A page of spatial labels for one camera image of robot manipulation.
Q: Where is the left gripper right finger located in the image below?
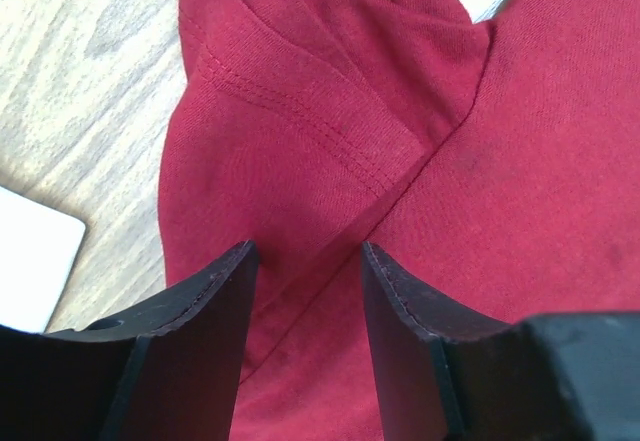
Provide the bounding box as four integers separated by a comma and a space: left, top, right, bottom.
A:
361, 243, 639, 440

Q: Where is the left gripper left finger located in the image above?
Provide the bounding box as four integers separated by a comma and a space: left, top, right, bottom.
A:
1, 241, 259, 440

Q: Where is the dark red t shirt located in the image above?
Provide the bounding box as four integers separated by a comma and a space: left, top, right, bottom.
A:
158, 0, 639, 440

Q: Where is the folded white t shirt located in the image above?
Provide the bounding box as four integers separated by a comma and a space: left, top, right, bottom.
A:
0, 188, 86, 333

